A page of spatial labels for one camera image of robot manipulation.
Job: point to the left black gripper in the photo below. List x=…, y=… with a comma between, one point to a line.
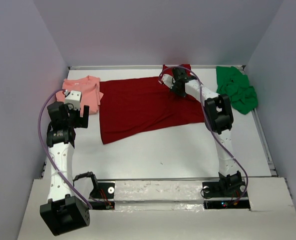
x=78, y=119

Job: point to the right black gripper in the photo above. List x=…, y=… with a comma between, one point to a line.
x=178, y=75

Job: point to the dark red t shirt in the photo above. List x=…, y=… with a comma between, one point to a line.
x=132, y=106

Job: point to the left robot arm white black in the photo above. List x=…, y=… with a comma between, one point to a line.
x=66, y=209

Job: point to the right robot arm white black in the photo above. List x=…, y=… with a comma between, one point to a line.
x=218, y=117

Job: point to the folded pink t shirt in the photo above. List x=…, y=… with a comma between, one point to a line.
x=89, y=92

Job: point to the crumpled green t shirt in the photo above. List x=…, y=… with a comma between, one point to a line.
x=232, y=82

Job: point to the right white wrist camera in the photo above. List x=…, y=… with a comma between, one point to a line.
x=166, y=80

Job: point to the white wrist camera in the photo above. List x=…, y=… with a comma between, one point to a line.
x=73, y=99
x=166, y=80

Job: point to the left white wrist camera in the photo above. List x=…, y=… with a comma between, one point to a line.
x=73, y=99

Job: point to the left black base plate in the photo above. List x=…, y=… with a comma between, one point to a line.
x=103, y=197

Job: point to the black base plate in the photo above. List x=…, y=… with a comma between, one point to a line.
x=103, y=197
x=221, y=199

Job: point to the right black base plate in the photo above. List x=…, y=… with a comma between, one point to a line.
x=221, y=199

